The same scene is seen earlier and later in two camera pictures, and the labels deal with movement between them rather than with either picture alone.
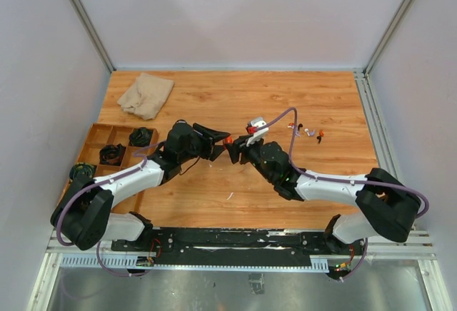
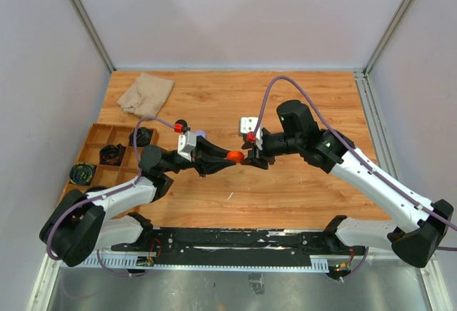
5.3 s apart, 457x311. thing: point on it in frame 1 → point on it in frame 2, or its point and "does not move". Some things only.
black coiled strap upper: [141, 136] does not move
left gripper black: [208, 138] → [205, 149]
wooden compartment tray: [111, 148] does not move
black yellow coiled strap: [82, 172] does not move
